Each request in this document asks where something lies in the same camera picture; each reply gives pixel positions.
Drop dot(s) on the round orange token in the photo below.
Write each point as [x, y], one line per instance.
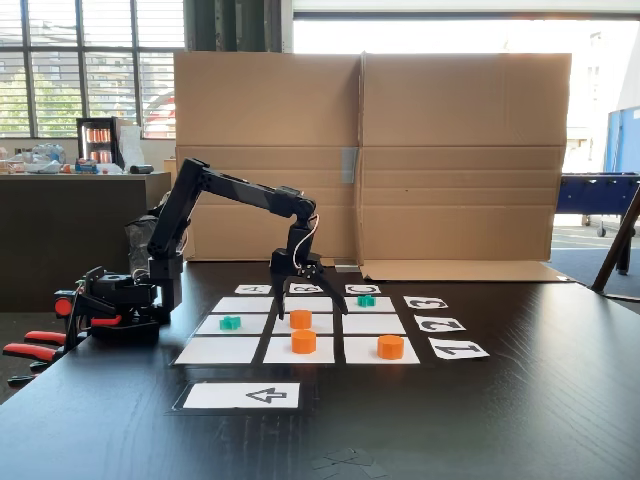
[300, 320]
[303, 342]
[390, 347]

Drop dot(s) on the white paper grid square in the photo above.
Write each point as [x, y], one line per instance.
[322, 325]
[277, 352]
[242, 305]
[360, 351]
[310, 304]
[255, 325]
[385, 306]
[217, 350]
[374, 324]

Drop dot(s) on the green cross token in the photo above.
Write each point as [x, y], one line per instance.
[366, 300]
[230, 323]

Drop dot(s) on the paper label letter B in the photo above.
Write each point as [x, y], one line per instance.
[305, 288]

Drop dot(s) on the grey tape strip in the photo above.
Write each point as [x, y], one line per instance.
[349, 165]
[347, 266]

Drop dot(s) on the paper label letter A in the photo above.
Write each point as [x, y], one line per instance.
[253, 289]

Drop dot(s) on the paper label letter C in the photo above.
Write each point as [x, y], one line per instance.
[363, 289]

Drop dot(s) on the paper label number 3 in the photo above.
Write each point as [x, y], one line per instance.
[425, 302]

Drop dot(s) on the white arrow paper sheet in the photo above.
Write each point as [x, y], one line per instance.
[225, 396]

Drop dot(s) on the paper label number 2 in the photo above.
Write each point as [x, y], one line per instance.
[440, 324]

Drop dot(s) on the paper label number 1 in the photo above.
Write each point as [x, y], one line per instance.
[458, 348]

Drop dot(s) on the clear plastic wrap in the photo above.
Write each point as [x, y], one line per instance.
[137, 240]

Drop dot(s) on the small black device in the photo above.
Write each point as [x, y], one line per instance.
[141, 169]

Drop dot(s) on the white paper bag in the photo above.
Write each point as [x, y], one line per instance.
[131, 147]

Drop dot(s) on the large brown cardboard screen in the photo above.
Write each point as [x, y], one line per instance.
[450, 125]

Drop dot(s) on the black clamp with red knob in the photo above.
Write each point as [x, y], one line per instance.
[62, 306]

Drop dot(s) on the small blue orange box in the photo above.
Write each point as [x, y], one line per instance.
[86, 166]

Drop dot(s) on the black mini fridge with cans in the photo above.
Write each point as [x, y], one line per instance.
[97, 142]

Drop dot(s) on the dark green curtain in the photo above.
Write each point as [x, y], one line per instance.
[230, 25]

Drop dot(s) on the red black spring clamp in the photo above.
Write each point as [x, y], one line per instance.
[35, 351]

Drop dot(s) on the dark wooden counter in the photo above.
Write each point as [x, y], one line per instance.
[30, 225]

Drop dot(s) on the clear plastic bag pile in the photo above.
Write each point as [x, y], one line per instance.
[42, 157]

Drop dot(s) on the blue foosball table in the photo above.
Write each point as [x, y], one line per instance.
[595, 192]

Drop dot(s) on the dark wooden slanted leg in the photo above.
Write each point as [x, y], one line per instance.
[617, 245]

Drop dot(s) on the blue panel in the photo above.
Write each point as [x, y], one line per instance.
[622, 140]

